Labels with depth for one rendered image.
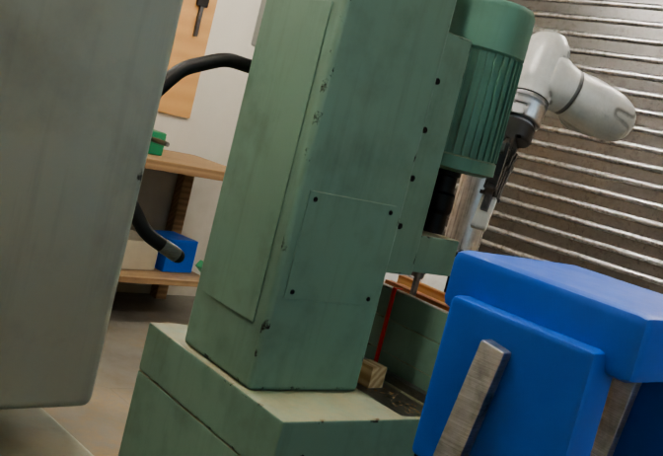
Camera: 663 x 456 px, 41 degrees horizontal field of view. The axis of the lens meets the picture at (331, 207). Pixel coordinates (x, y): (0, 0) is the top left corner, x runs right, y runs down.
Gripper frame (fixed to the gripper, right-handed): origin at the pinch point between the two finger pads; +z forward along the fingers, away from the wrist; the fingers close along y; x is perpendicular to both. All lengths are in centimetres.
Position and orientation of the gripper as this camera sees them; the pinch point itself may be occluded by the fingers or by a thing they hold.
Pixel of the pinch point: (483, 212)
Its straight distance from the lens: 178.9
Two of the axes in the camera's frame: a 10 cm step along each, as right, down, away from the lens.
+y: -2.4, -3.5, -9.0
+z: -3.8, 8.9, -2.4
